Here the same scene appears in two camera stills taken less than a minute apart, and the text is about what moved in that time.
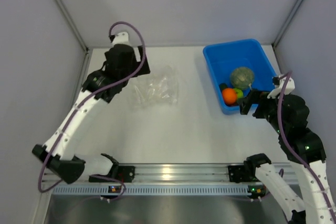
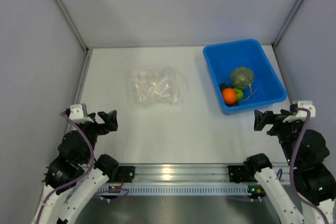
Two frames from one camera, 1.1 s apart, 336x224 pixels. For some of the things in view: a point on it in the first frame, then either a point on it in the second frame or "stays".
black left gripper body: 131,69 to 92,130
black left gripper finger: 145,68 to 110,119
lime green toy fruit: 239,93 stays
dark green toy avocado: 223,86 stays
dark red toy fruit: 233,105 stays
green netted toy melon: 242,77 stays
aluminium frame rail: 166,172 stays
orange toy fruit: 229,95 stays
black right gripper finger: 246,103 to 261,119
